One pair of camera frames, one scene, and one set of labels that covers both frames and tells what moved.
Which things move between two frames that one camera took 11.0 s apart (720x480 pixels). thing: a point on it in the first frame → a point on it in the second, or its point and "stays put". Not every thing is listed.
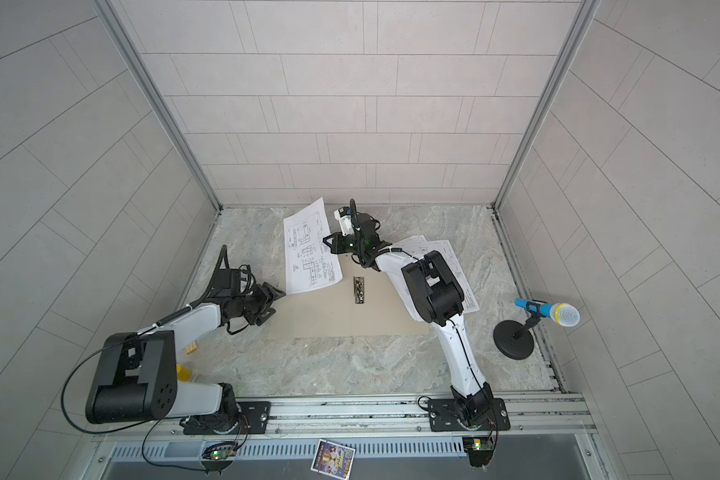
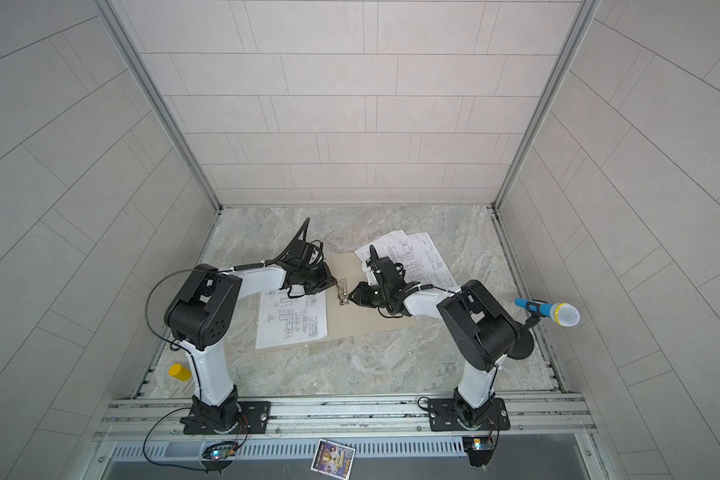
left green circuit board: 218,452 stays put
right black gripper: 340,246 → 362,299
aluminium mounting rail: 532,416 stays put
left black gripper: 265,297 → 326,281
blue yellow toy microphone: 563,314 stays put
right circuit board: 479,450 stays put
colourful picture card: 333,459 stays put
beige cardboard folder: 362,304 stays put
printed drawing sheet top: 310,262 → 283,320
